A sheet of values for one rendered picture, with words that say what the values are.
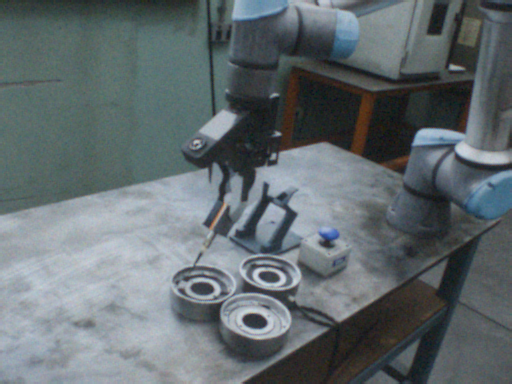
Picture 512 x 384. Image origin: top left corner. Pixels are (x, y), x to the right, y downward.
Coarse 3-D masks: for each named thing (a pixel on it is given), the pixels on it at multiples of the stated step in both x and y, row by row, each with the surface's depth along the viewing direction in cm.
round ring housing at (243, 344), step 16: (224, 304) 78; (240, 304) 81; (256, 304) 82; (272, 304) 81; (224, 320) 75; (240, 320) 77; (256, 320) 80; (272, 320) 78; (288, 320) 77; (224, 336) 75; (240, 336) 73; (272, 336) 73; (240, 352) 75; (256, 352) 74; (272, 352) 76
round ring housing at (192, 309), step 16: (176, 272) 84; (192, 272) 87; (208, 272) 88; (224, 272) 86; (176, 288) 82; (192, 288) 85; (208, 288) 86; (176, 304) 80; (192, 304) 78; (208, 304) 78; (208, 320) 81
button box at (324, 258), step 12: (312, 240) 99; (324, 240) 99; (336, 240) 101; (300, 252) 100; (312, 252) 97; (324, 252) 96; (336, 252) 96; (348, 252) 99; (312, 264) 98; (324, 264) 96; (336, 264) 98; (324, 276) 96
